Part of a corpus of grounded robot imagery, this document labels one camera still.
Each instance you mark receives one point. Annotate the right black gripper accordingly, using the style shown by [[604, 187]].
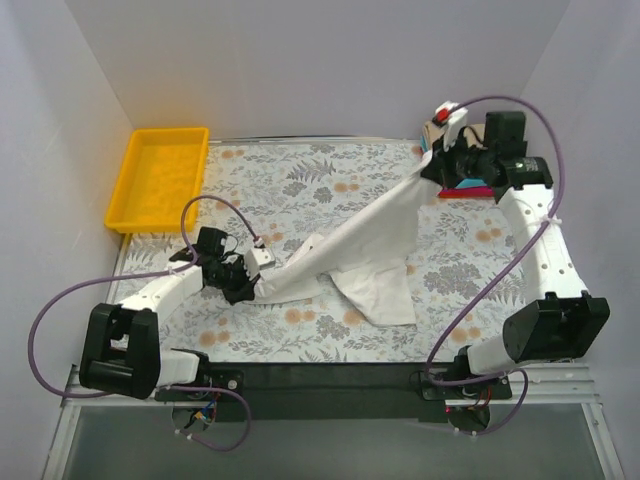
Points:
[[445, 166]]

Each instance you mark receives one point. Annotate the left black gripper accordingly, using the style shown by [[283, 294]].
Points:
[[240, 286]]

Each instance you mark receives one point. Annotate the white t shirt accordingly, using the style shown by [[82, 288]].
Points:
[[365, 256]]

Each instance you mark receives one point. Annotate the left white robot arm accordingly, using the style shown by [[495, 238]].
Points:
[[122, 353]]

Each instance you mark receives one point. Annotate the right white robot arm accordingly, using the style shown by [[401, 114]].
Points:
[[561, 319]]

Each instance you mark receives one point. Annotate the teal folded t shirt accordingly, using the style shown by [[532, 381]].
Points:
[[465, 184]]

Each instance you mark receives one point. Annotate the pink folded t shirt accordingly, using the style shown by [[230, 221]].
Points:
[[455, 193]]

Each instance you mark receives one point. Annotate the beige folded t shirt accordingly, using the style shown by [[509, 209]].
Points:
[[474, 135]]

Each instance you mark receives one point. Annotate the yellow plastic bin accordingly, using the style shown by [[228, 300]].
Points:
[[162, 169]]

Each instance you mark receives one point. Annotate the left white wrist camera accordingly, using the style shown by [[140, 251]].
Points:
[[257, 259]]

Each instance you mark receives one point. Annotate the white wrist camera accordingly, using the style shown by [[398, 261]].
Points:
[[257, 259], [451, 118]]

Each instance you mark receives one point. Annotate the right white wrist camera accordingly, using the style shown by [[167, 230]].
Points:
[[451, 118]]

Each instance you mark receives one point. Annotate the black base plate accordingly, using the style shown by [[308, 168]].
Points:
[[338, 391]]

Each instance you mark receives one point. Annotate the aluminium frame rail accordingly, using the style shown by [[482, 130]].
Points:
[[552, 384]]

